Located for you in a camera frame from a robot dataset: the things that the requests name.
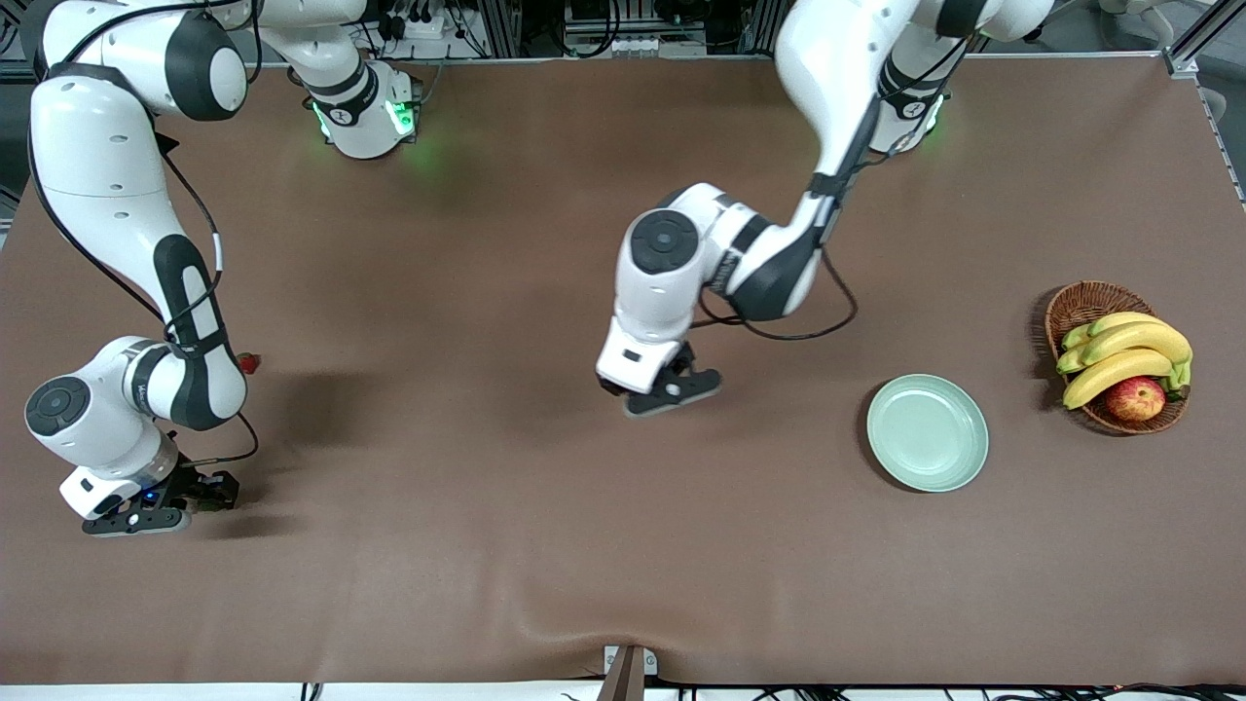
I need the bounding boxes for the pale green round plate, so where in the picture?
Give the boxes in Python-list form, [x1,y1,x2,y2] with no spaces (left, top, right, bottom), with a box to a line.
[866,374,990,494]

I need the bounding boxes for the brown table cover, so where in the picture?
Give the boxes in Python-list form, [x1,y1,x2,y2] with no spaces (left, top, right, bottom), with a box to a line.
[0,54,1246,685]

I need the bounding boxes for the white power strip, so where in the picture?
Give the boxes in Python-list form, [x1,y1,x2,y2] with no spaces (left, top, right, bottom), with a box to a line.
[385,5,451,42]

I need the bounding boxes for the brown wicker basket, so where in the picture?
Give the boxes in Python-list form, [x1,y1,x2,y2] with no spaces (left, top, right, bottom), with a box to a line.
[1044,281,1191,436]

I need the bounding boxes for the yellow banana bunch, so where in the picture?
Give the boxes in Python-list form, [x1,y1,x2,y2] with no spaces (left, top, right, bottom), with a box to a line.
[1056,312,1194,411]

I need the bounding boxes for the red yellow apple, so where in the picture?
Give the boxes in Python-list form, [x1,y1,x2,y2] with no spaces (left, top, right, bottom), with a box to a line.
[1106,376,1167,423]

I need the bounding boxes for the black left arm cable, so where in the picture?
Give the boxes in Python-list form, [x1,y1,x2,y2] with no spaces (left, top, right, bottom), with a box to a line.
[696,29,974,342]

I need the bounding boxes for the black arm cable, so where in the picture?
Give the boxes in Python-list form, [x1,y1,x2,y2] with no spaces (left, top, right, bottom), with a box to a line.
[21,0,262,468]
[696,29,974,342]

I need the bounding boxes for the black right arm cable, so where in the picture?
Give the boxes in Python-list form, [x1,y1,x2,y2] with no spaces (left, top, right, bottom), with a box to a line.
[21,0,262,468]

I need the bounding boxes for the grey metal mount bracket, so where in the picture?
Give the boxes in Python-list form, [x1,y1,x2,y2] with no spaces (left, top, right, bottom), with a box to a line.
[596,645,659,701]

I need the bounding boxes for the aluminium frame profile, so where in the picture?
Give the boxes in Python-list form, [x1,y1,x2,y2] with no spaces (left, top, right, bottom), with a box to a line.
[1163,0,1246,205]

